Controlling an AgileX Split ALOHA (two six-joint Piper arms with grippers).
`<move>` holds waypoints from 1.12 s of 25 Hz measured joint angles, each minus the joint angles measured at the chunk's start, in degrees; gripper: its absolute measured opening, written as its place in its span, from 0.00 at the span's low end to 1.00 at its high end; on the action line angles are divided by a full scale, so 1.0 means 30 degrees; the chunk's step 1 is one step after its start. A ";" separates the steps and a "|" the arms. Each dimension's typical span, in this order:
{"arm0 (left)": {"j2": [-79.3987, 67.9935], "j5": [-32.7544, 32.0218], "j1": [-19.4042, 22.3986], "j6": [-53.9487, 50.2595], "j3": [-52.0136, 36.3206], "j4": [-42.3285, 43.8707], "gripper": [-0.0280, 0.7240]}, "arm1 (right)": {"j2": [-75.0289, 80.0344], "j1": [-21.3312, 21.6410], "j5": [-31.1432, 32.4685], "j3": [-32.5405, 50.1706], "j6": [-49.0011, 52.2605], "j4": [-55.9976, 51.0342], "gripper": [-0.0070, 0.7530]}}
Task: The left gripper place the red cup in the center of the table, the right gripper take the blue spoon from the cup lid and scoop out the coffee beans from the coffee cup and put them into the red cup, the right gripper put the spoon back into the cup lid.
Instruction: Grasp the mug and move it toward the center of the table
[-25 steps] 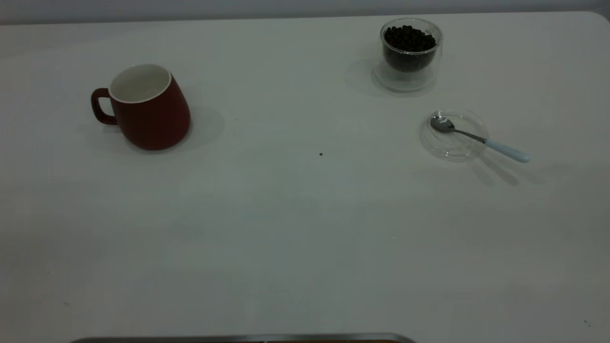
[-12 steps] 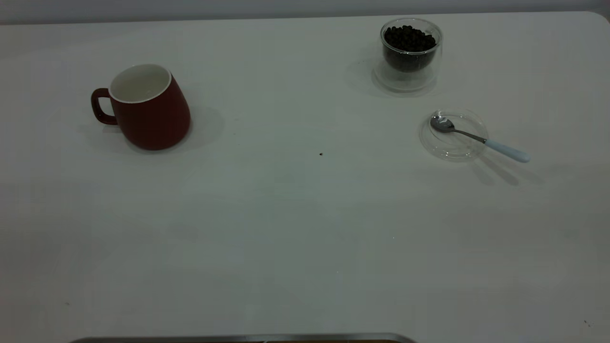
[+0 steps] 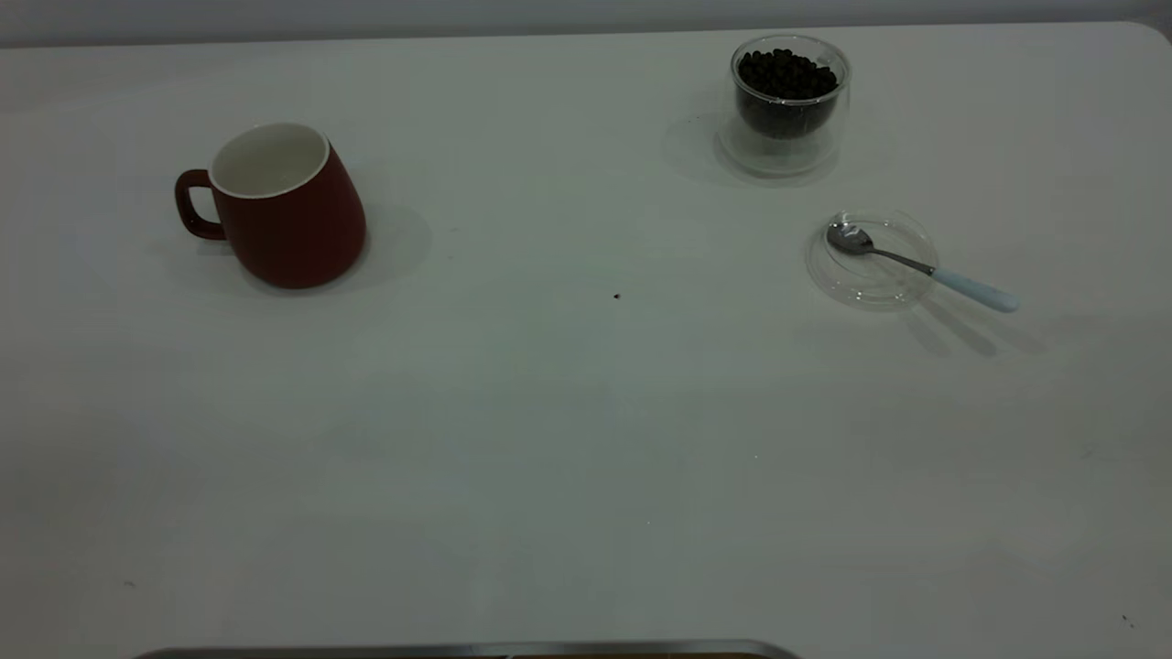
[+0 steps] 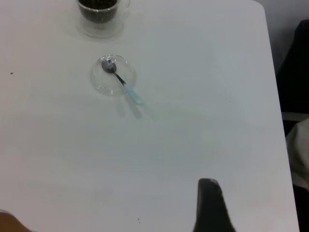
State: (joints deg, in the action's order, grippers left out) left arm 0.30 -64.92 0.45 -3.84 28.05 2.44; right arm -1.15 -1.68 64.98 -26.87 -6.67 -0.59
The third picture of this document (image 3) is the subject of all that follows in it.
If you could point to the clear double-wall glass cup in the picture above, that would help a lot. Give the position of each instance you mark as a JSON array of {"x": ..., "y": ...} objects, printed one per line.
[{"x": 778, "y": 159}]

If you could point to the red ceramic mug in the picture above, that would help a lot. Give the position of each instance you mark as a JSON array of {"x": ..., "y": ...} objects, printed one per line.
[{"x": 293, "y": 229}]

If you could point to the dark coffee beans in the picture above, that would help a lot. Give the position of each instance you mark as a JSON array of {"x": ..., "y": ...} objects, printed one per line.
[{"x": 787, "y": 78}]

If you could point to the clear glass saucer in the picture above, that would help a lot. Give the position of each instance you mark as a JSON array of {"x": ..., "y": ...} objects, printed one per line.
[{"x": 870, "y": 286}]

